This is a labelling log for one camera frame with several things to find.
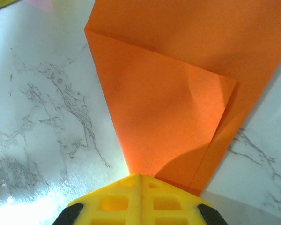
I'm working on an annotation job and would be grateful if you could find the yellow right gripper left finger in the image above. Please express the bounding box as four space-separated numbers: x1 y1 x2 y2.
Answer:
52 173 142 225

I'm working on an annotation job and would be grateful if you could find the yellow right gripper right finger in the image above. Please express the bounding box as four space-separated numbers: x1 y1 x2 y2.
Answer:
141 175 228 225

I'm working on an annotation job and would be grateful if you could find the orange paper sheet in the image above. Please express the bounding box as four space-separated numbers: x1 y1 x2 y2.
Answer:
83 0 281 197

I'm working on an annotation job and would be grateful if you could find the gold glass rack stand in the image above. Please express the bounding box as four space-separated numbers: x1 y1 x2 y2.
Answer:
0 0 21 8

